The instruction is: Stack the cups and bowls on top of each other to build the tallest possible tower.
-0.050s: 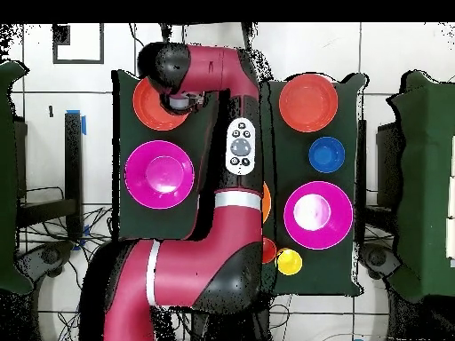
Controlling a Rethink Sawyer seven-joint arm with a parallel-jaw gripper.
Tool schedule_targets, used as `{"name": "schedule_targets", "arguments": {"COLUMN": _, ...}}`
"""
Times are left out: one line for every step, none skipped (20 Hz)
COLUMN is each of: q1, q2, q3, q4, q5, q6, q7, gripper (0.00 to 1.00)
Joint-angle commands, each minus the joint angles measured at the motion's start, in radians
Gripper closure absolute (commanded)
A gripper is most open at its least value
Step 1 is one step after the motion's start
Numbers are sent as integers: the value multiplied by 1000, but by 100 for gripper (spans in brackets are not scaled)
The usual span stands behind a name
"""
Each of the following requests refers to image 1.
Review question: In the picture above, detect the blue tape strip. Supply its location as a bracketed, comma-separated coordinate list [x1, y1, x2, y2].
[66, 108, 87, 136]

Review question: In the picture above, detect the orange large bowl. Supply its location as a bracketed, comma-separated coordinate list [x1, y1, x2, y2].
[262, 181, 273, 224]

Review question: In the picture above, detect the yellow plastic cup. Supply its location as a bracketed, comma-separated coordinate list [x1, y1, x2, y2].
[275, 247, 304, 277]

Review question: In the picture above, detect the black cable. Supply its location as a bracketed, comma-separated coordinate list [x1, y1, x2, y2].
[128, 22, 143, 49]

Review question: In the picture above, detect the tangle of black cables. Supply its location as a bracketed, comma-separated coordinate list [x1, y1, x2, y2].
[17, 186, 115, 341]

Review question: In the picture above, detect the pink large bowl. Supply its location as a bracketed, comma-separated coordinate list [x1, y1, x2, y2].
[124, 139, 196, 210]
[283, 180, 355, 251]

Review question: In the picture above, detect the blue small bowl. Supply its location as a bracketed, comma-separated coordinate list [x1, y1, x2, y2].
[307, 136, 347, 174]

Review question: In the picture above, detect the black box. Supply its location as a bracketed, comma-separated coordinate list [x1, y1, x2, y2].
[375, 121, 404, 209]

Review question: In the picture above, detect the red-orange plastic cup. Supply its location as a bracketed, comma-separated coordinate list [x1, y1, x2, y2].
[261, 236, 278, 265]

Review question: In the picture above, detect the green cloth covered table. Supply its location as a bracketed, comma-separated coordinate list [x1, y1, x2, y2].
[0, 59, 35, 296]
[386, 69, 455, 303]

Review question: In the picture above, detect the red shallow bowl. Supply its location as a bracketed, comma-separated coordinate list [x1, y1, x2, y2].
[132, 76, 190, 132]
[278, 73, 339, 133]

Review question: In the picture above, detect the black pedestal foot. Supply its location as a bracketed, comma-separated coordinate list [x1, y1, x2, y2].
[15, 240, 76, 279]
[357, 242, 403, 282]

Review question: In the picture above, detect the black frame stand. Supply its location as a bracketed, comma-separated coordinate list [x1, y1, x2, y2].
[15, 111, 84, 242]

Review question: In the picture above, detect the dark green tablecloth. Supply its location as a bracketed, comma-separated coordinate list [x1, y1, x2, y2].
[111, 68, 369, 299]

